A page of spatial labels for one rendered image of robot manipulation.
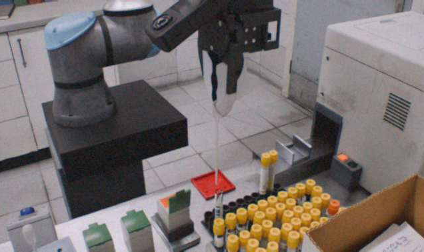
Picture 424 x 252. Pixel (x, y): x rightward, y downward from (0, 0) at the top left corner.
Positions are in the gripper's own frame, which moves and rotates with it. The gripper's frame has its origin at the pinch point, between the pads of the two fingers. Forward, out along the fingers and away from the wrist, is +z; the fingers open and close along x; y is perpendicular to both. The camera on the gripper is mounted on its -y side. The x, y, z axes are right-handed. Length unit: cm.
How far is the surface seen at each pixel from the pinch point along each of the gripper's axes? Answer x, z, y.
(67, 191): 34, 33, -20
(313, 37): 141, 58, 160
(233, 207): 2.7, 23.5, 5.2
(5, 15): 175, 24, -21
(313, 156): 5.8, 22.0, 27.2
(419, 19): 6, -4, 55
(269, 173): 3.5, 19.4, 13.4
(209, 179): 14.6, 25.8, 6.8
